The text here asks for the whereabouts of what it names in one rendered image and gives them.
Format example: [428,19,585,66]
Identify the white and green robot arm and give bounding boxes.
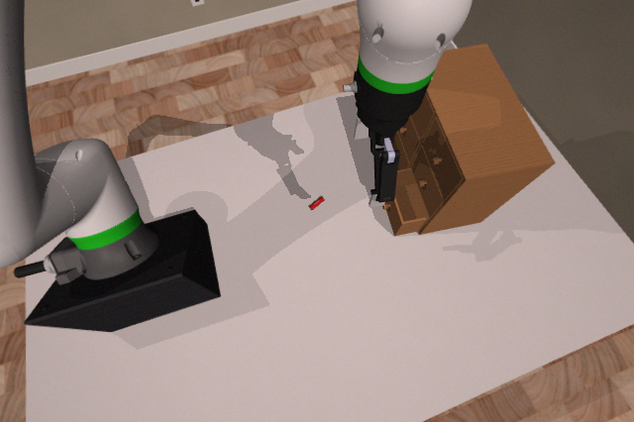
[0,0,473,285]

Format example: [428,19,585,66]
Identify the brown wooden chest of drawers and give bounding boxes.
[408,44,555,235]

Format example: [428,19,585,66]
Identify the brown wooden drawer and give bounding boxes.
[398,116,421,162]
[423,118,463,199]
[412,146,445,217]
[382,168,430,236]
[412,93,435,140]
[394,131,410,170]

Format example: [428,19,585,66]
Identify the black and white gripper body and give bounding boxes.
[358,106,409,147]

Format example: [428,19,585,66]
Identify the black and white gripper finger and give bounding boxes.
[369,129,400,207]
[354,113,369,140]

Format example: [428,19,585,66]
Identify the red cylinder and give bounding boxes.
[309,196,325,210]

